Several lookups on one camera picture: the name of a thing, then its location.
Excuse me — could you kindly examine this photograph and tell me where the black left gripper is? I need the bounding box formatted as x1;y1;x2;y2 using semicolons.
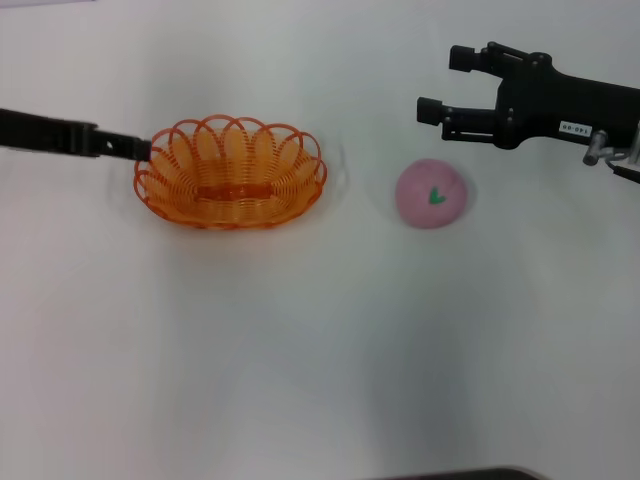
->
0;107;152;162

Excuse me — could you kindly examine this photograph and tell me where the orange plastic woven basket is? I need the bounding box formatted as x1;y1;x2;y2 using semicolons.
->
132;115;329;230

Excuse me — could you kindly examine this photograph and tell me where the silver cable connector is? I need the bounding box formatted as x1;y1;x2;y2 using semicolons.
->
582;129;626;167

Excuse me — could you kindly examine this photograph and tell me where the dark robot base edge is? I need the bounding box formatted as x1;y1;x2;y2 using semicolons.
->
394;467;544;480

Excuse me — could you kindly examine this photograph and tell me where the pink peach with green leaf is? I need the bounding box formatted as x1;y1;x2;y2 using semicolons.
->
394;157;470;230

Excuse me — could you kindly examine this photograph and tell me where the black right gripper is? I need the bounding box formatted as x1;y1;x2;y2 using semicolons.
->
415;41;640;150

